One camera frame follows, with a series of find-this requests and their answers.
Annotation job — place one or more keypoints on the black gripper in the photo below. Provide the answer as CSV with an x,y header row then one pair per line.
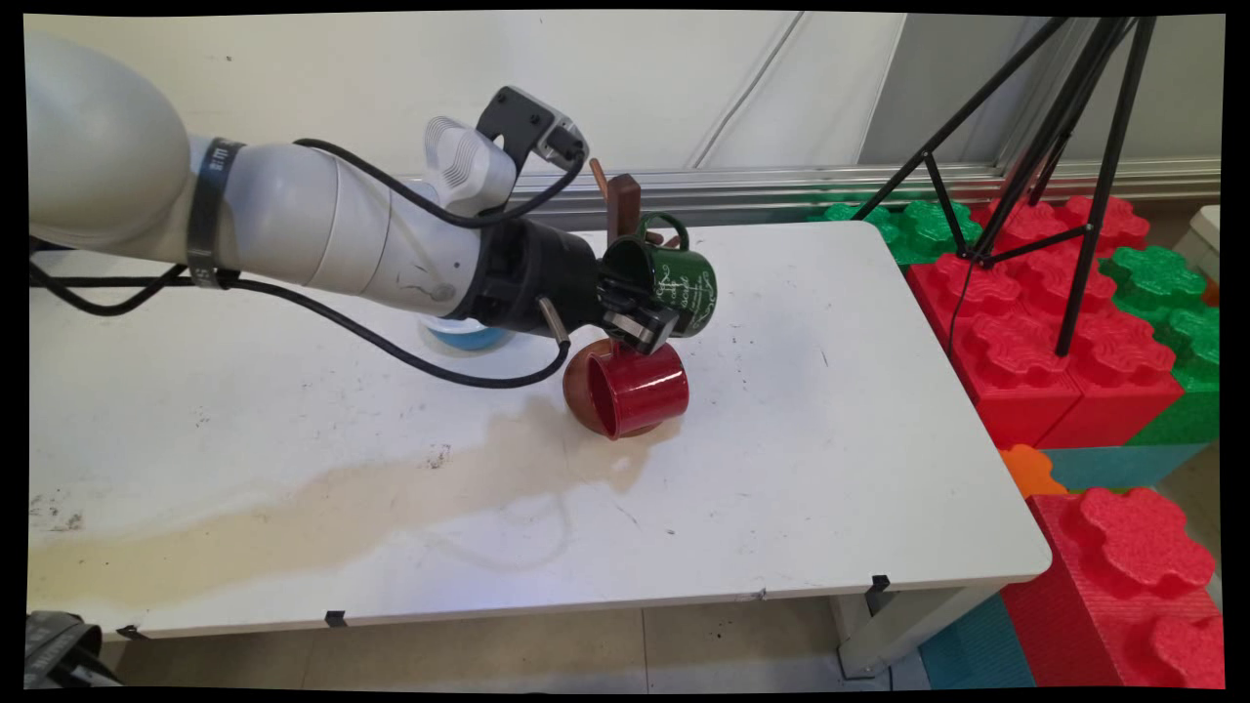
x,y
537,283

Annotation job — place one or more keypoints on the green enamel mug white lettering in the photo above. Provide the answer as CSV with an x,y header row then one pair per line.
x,y
684,288

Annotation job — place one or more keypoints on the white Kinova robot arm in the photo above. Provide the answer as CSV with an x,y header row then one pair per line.
x,y
293,215

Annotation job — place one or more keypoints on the red enamel mug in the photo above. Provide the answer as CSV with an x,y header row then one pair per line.
x,y
649,391

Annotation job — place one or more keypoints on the brown wooden mug tree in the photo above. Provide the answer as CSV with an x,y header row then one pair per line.
x,y
625,200

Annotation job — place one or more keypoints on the blue bowl with white inside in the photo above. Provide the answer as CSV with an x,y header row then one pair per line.
x,y
469,339

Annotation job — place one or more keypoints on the green foam building block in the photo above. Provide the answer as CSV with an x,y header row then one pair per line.
x,y
923,234
1182,332

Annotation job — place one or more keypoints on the black table edge clip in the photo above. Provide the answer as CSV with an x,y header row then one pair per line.
x,y
132,632
878,591
336,618

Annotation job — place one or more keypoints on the red foam building block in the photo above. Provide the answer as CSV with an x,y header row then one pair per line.
x,y
1123,376
1006,361

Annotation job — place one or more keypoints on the white table leg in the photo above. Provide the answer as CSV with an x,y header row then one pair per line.
x,y
894,630

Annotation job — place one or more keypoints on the orange foam piece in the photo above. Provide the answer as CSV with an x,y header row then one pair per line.
x,y
1030,471

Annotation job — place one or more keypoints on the black tripod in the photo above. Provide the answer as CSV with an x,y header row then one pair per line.
x,y
1099,176

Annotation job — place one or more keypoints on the teal foam mat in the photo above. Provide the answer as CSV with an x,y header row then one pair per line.
x,y
1123,467
977,654

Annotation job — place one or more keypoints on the large red foam block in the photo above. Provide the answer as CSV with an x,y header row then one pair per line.
x,y
1123,586

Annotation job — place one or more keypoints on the white box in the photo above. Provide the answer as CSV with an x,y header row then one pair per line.
x,y
1203,239

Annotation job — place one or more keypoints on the grey fabric bag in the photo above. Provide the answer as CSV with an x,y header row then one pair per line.
x,y
63,649

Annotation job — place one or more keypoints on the aluminium wall rail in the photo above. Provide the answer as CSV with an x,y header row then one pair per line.
x,y
781,190

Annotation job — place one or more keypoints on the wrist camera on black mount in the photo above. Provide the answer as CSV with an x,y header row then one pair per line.
x,y
527,122

